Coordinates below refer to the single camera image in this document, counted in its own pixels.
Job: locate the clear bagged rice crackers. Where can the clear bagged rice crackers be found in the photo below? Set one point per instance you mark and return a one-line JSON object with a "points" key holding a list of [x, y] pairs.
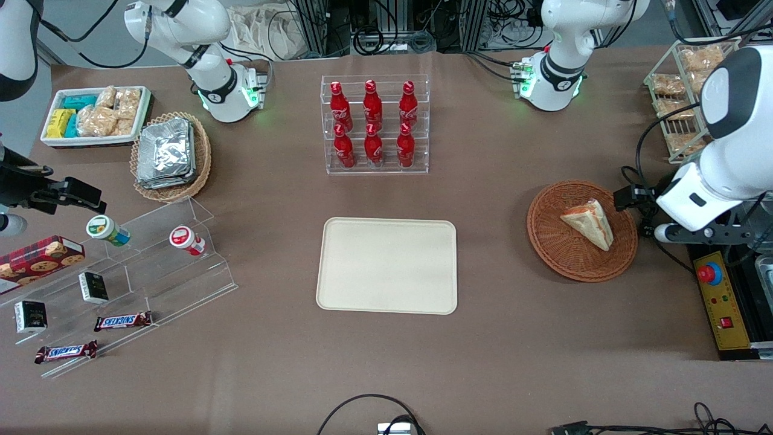
{"points": [[106, 96], [128, 103], [124, 127], [96, 121]]}

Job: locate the long teal snack packet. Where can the long teal snack packet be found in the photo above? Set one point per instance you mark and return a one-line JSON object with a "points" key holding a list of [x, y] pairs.
{"points": [[80, 101]]}

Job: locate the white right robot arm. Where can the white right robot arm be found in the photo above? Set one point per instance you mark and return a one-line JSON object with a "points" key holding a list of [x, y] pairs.
{"points": [[212, 84]]}

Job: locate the small steel food pan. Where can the small steel food pan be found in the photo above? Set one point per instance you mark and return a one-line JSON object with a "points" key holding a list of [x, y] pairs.
{"points": [[766, 296]]}

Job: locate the white rectangular snack bin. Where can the white rectangular snack bin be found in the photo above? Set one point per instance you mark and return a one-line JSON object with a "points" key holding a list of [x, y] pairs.
{"points": [[90, 141]]}

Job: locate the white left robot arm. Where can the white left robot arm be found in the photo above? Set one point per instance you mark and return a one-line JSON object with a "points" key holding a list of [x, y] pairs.
{"points": [[555, 75]]}

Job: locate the small teal snack packet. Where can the small teal snack packet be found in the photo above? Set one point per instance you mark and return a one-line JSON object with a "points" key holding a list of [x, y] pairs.
{"points": [[72, 127]]}

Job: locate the red emergency stop button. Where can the red emergency stop button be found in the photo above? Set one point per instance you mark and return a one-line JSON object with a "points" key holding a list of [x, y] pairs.
{"points": [[710, 273]]}

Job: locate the red lidded cup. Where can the red lidded cup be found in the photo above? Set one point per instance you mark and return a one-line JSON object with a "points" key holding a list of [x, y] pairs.
{"points": [[184, 238]]}

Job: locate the triangular sandwich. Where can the triangular sandwich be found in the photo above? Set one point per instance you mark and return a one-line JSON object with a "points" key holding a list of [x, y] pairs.
{"points": [[589, 222]]}

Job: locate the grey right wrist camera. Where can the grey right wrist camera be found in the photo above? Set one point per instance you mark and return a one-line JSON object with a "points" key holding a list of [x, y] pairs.
{"points": [[11, 225]]}

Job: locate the beige cloth bag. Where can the beige cloth bag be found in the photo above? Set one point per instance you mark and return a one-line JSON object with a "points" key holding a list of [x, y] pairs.
{"points": [[269, 30]]}

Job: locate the clear acrylic bottle rack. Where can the clear acrylic bottle rack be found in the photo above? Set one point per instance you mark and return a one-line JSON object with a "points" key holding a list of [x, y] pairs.
{"points": [[374, 170]]}

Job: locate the small silver device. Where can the small silver device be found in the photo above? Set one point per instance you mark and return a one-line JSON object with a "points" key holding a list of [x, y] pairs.
{"points": [[395, 429]]}

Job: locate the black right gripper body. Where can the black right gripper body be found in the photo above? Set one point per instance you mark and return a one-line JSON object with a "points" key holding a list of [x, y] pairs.
{"points": [[21, 186]]}

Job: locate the clear acrylic tiered shelf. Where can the clear acrylic tiered shelf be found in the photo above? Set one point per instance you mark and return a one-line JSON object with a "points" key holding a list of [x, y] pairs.
{"points": [[163, 284]]}

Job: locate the aluminium frame post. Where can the aluminium frame post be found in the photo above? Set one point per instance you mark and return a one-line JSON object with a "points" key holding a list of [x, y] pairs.
{"points": [[314, 24], [474, 24]]}

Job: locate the round brown wicker basket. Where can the round brown wicker basket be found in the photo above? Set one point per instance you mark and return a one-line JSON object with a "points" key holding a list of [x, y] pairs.
{"points": [[555, 248]]}

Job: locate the brown Snickers bar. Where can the brown Snickers bar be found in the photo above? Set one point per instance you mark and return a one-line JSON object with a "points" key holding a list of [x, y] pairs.
{"points": [[122, 321], [65, 351]]}

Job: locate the red tartan cookie box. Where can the red tartan cookie box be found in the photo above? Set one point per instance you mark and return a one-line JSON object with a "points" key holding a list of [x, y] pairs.
{"points": [[39, 260]]}

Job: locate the stack of foil trays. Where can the stack of foil trays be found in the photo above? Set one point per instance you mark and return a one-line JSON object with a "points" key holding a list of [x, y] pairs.
{"points": [[164, 154]]}

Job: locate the yellow control box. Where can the yellow control box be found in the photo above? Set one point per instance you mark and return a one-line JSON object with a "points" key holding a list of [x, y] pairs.
{"points": [[728, 302]]}

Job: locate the red cola bottle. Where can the red cola bottle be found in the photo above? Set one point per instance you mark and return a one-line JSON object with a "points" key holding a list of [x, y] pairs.
{"points": [[344, 151], [406, 150], [374, 150], [372, 106], [339, 109], [409, 106]]}

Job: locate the beige plastic tray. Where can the beige plastic tray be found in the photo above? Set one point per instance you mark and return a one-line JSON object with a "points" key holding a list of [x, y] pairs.
{"points": [[386, 266]]}

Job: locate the green lidded cup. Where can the green lidded cup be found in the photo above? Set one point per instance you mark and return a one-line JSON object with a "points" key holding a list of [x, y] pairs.
{"points": [[105, 229]]}

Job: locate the oval tan wicker basket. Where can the oval tan wicker basket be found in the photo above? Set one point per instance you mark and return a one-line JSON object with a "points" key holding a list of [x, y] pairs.
{"points": [[202, 163]]}

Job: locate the black appliance housing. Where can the black appliance housing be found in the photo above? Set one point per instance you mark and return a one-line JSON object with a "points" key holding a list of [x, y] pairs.
{"points": [[749, 284]]}

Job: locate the yellow snack packet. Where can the yellow snack packet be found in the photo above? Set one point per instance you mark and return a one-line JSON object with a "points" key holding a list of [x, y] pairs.
{"points": [[59, 122]]}

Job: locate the small black box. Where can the small black box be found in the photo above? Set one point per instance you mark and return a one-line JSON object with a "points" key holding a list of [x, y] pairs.
{"points": [[93, 287], [30, 316]]}

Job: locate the bagged cracker packet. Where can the bagged cracker packet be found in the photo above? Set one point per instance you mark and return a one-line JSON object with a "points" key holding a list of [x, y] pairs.
{"points": [[668, 84], [699, 58], [682, 144], [696, 81], [671, 109]]}

